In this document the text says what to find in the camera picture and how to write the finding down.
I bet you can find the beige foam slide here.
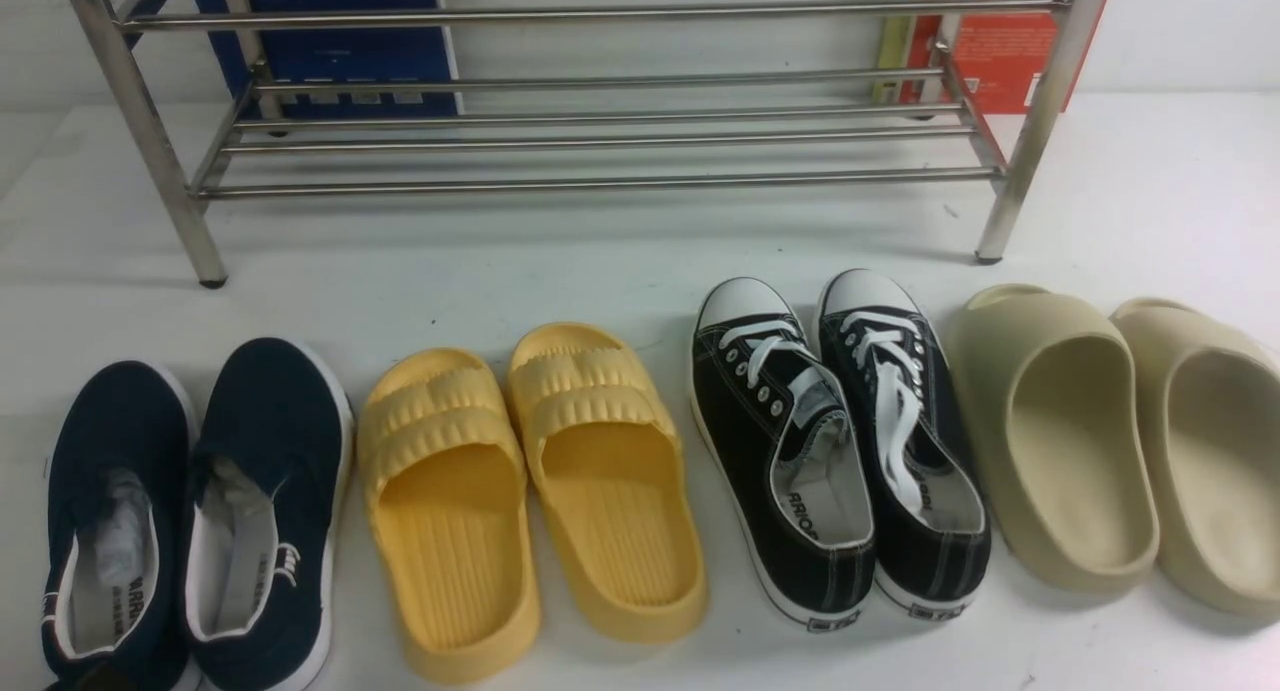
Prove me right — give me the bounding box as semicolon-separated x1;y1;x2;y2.
943;284;1160;598
1111;296;1279;622

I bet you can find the black canvas sneaker left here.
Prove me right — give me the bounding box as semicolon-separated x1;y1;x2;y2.
689;276;876;635

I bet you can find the beige foam slide left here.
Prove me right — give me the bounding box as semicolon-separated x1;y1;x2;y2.
943;284;1160;598

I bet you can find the navy slip-on shoe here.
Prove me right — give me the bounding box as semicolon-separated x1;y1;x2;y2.
40;360;200;690
180;337;356;690

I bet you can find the black canvas sneaker right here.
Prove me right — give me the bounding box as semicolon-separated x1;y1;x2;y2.
814;270;992;622

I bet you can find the stainless steel shoe rack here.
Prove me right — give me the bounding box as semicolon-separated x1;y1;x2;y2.
69;0;1106;289

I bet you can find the yellow slide sandal right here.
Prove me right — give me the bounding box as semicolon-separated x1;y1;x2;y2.
507;322;709;644

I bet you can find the black canvas sneaker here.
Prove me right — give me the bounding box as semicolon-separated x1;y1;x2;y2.
814;270;992;622
689;276;876;635

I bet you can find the yellow slide sandal left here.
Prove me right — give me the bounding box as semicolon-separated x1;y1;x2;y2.
357;348;541;685

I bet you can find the yellow slide sandal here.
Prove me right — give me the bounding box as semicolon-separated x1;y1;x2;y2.
507;322;709;644
357;348;541;685

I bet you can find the orange red box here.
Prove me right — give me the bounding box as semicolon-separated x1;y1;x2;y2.
876;15;1056;114

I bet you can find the blue box behind rack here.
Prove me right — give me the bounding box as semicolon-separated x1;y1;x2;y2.
195;0;465;138

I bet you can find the beige foam slide right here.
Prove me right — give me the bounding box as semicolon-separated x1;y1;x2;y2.
1111;296;1279;622

